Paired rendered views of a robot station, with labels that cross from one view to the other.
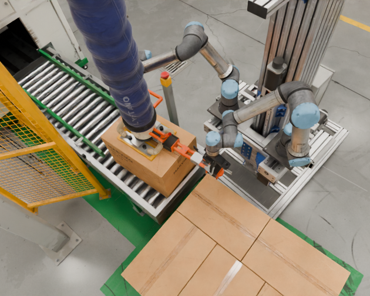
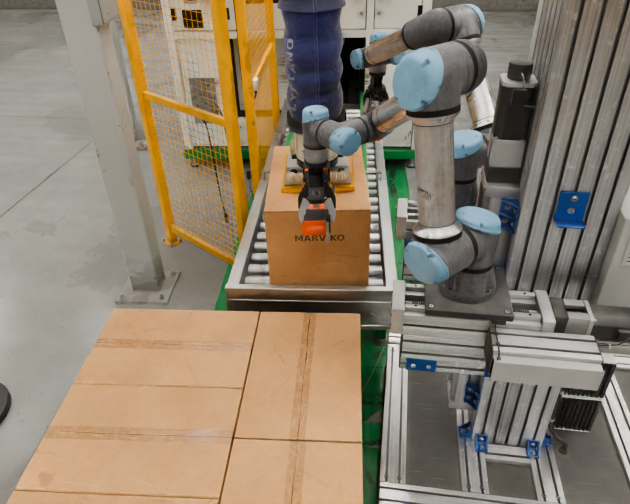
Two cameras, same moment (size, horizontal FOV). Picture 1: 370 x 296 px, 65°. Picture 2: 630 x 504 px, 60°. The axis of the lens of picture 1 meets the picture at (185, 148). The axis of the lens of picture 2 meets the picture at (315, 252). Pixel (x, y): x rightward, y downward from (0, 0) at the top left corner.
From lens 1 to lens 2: 1.43 m
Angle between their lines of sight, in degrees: 39
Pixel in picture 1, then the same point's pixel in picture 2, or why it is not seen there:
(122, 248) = not seen: hidden behind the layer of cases
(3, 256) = (99, 254)
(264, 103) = not seen: hidden behind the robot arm
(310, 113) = (415, 60)
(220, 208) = (311, 360)
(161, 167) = (281, 203)
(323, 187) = not seen: outside the picture
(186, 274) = (159, 377)
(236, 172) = (432, 394)
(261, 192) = (432, 454)
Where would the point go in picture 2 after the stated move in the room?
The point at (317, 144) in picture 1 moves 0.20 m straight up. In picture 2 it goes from (548, 343) to (567, 282)
